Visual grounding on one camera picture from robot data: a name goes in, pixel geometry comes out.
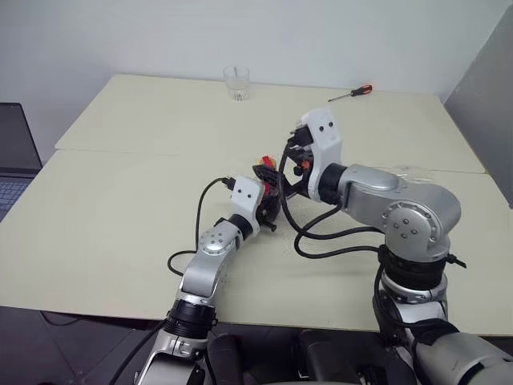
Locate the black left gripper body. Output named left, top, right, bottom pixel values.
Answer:
left=257, top=191, right=282, bottom=233

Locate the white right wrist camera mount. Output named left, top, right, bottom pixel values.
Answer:
left=300, top=107, right=344, bottom=201

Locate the clear glass tumbler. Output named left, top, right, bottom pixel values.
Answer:
left=223, top=65, right=251, bottom=103

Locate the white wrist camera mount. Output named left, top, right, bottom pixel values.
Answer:
left=231, top=175, right=265, bottom=236
left=300, top=107, right=344, bottom=201

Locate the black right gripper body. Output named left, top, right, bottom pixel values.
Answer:
left=285, top=124, right=318, bottom=198

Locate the orange black handled screwdriver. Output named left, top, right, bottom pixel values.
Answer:
left=327, top=83, right=374, bottom=103

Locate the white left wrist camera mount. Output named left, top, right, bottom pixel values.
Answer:
left=231, top=175, right=265, bottom=236

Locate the dark open laptop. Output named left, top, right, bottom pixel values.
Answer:
left=0, top=102, right=43, bottom=224

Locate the grey partition panel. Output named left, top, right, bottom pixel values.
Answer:
left=442, top=18, right=513, bottom=210

